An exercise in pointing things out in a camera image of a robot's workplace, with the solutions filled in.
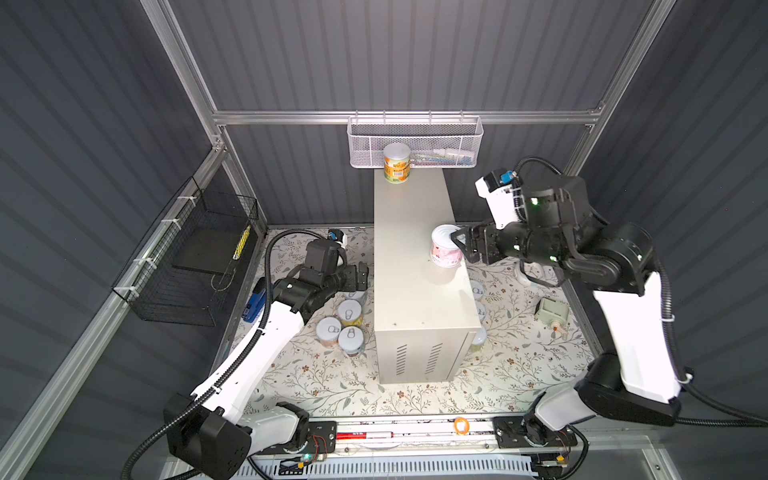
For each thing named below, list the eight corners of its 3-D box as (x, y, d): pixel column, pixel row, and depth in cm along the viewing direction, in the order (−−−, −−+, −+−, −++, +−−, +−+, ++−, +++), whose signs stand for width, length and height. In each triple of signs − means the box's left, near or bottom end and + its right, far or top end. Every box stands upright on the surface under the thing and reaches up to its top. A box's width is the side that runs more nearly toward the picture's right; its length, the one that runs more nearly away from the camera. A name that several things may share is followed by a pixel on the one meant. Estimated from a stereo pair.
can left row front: (339, 357, 89) (336, 349, 84) (342, 335, 93) (339, 326, 88) (363, 357, 89) (361, 349, 84) (364, 335, 93) (363, 326, 88)
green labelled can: (318, 348, 90) (314, 339, 85) (322, 326, 95) (318, 316, 90) (339, 348, 90) (336, 339, 85) (342, 326, 95) (339, 316, 90)
